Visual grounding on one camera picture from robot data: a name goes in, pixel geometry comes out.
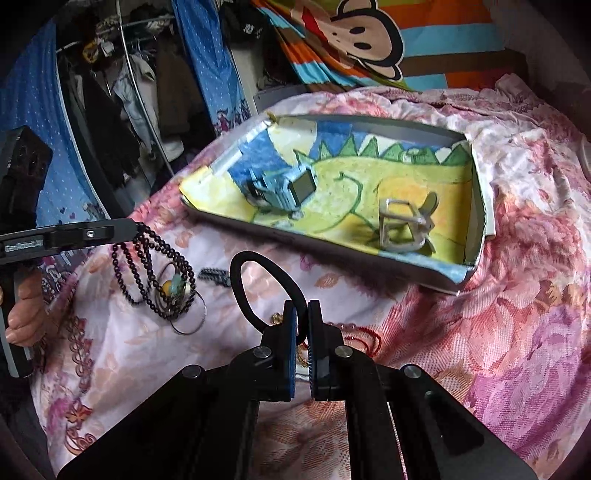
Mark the crayon drawing paper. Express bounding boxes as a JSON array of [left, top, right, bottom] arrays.
[[180, 115, 485, 284]]

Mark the black printed bag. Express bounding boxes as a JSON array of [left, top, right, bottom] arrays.
[[222, 4, 273, 51]]

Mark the black hair tie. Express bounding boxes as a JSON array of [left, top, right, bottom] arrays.
[[230, 251, 308, 345]]

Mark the grey cardboard tray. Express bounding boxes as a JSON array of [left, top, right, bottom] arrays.
[[179, 110, 495, 297]]

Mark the dark hair clip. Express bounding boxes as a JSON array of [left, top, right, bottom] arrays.
[[198, 268, 230, 287]]

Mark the curved metal wardrobe pole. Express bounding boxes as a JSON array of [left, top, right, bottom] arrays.
[[119, 16, 174, 174]]

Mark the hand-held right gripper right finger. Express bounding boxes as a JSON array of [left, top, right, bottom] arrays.
[[307, 299, 536, 480]]

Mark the blue dotted wardrobe curtain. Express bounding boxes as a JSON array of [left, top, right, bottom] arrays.
[[0, 18, 112, 278], [173, 0, 252, 137]]

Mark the person's left hand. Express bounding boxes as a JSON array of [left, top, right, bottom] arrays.
[[0, 276, 48, 347]]

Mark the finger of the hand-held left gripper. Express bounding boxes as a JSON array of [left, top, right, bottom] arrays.
[[0, 219, 142, 259]]

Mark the red bead bracelet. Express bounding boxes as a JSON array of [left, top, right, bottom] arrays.
[[336, 323, 385, 357]]

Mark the light blue wrist watch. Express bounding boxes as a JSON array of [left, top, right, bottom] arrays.
[[240, 164, 319, 219]]

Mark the black bead necklace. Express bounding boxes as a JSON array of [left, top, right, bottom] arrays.
[[111, 223, 197, 320]]

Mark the row of hanging clothes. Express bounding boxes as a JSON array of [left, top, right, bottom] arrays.
[[55, 0, 218, 195]]

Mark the floral bed sheet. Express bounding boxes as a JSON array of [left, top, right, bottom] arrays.
[[28, 85, 591, 480]]

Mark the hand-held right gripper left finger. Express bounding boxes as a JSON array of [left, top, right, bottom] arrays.
[[55, 300, 301, 480]]

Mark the silver hoop with coloured beads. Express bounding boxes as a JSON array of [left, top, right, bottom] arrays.
[[154, 261, 209, 336]]

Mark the striped monkey print blanket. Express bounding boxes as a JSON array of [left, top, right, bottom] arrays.
[[252, 0, 504, 93]]

